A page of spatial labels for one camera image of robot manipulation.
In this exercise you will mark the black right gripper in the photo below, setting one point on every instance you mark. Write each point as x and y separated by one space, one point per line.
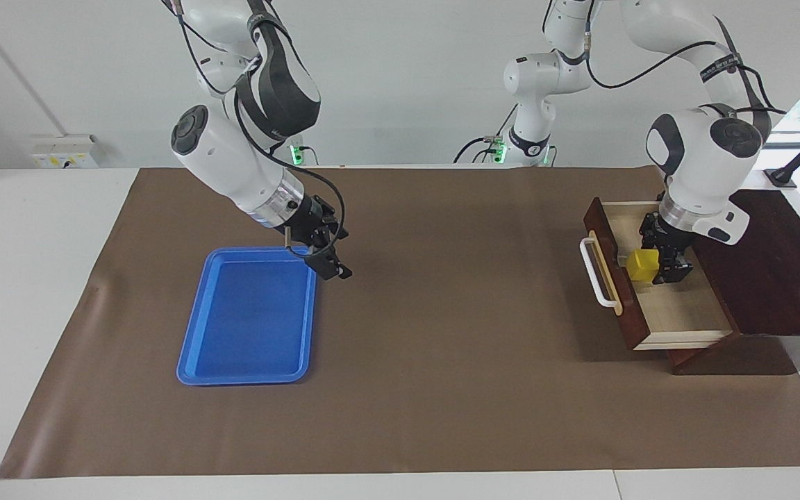
313 222

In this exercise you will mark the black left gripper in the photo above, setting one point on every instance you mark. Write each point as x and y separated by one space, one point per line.
667 239

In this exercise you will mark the wooden drawer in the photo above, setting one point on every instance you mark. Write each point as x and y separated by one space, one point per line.
678 312

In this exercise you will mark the brown paper table mat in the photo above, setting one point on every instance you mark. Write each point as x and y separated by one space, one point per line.
442 312

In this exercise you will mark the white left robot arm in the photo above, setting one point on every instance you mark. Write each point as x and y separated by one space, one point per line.
698 153

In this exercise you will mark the white wall socket box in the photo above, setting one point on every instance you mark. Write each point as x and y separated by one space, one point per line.
63 151

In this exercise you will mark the blue plastic tray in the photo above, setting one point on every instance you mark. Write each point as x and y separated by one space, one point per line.
251 319

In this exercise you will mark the yellow cube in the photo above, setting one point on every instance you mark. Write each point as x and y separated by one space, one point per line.
643 266

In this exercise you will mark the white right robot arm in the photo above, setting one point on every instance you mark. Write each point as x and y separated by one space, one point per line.
233 153

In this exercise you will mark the dark wooden drawer cabinet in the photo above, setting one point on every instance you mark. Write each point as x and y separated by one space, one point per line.
775 278

